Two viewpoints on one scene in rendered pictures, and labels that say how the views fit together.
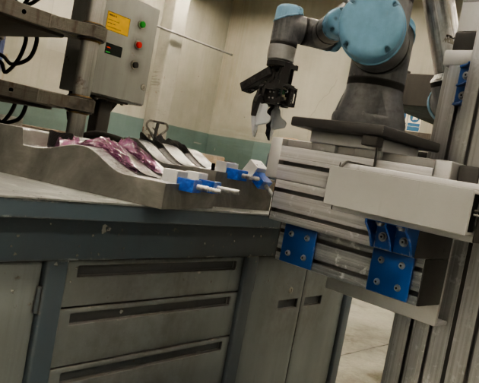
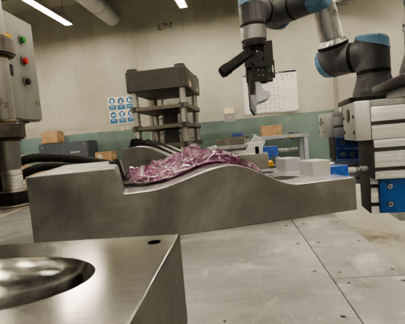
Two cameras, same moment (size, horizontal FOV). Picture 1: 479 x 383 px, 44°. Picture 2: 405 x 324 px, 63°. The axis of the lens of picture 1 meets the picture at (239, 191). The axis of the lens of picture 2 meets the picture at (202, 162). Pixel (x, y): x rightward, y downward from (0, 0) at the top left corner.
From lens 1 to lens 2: 1.09 m
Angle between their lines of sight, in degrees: 32
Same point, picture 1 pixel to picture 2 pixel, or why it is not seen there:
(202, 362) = not seen: outside the picture
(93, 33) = (4, 47)
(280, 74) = (261, 53)
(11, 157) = (105, 220)
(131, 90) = (29, 107)
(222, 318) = not seen: hidden behind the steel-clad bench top
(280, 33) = (256, 13)
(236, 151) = not seen: hidden behind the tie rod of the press
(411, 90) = (143, 81)
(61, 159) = (200, 195)
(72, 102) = (4, 130)
